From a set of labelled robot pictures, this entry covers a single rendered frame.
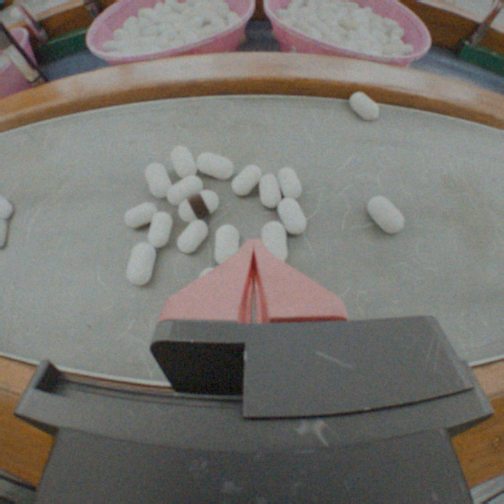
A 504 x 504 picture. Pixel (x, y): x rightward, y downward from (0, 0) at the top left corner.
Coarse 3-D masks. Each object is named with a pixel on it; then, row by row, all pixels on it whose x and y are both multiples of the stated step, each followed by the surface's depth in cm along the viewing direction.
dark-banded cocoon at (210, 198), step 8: (200, 192) 20; (208, 192) 20; (184, 200) 20; (208, 200) 19; (216, 200) 20; (184, 208) 19; (208, 208) 20; (216, 208) 20; (184, 216) 19; (192, 216) 19
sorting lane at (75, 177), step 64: (64, 128) 25; (128, 128) 24; (192, 128) 24; (256, 128) 24; (320, 128) 24; (384, 128) 24; (448, 128) 24; (0, 192) 22; (64, 192) 22; (128, 192) 22; (256, 192) 22; (320, 192) 22; (384, 192) 22; (448, 192) 22; (0, 256) 20; (64, 256) 20; (128, 256) 20; (192, 256) 20; (320, 256) 20; (384, 256) 20; (448, 256) 20; (0, 320) 19; (64, 320) 19; (128, 320) 19; (448, 320) 19
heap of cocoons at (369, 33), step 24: (312, 0) 31; (336, 0) 32; (288, 24) 29; (312, 24) 30; (336, 24) 30; (360, 24) 30; (384, 24) 31; (360, 48) 28; (384, 48) 28; (408, 48) 28
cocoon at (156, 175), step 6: (150, 168) 20; (156, 168) 20; (162, 168) 21; (150, 174) 20; (156, 174) 20; (162, 174) 20; (150, 180) 20; (156, 180) 20; (162, 180) 20; (168, 180) 21; (150, 186) 20; (156, 186) 20; (162, 186) 20; (168, 186) 20; (156, 192) 20; (162, 192) 20
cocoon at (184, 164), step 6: (174, 150) 21; (180, 150) 21; (186, 150) 21; (174, 156) 21; (180, 156) 21; (186, 156) 21; (174, 162) 21; (180, 162) 20; (186, 162) 20; (192, 162) 21; (180, 168) 20; (186, 168) 20; (192, 168) 21; (180, 174) 21; (186, 174) 21; (192, 174) 21
